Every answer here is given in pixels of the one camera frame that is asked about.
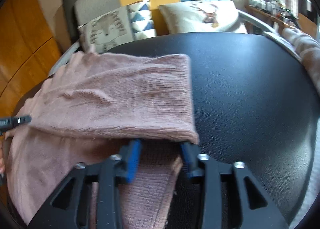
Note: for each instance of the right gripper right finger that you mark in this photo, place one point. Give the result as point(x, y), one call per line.
point(257, 209)

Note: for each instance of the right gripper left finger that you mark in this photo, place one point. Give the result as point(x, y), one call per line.
point(68, 206)

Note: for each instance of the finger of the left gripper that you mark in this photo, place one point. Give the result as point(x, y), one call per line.
point(13, 122)

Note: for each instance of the pink knit sweater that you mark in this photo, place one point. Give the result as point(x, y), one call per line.
point(90, 108)

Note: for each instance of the person's left hand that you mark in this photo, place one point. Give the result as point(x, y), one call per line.
point(5, 148)

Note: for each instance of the orange wooden cabinet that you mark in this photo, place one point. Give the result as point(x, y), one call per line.
point(28, 51)

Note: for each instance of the black leather ottoman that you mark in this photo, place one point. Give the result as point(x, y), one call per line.
point(252, 102)

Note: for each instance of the tiger print cushion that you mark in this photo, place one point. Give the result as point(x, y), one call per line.
point(125, 24)

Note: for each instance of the cream fluffy blanket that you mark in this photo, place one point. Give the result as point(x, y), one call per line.
point(307, 49)

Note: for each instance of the cluttered wooden side table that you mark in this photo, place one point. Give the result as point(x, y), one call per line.
point(277, 16)

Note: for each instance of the cream embroidered cushion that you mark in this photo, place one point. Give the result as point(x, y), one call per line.
point(202, 16)

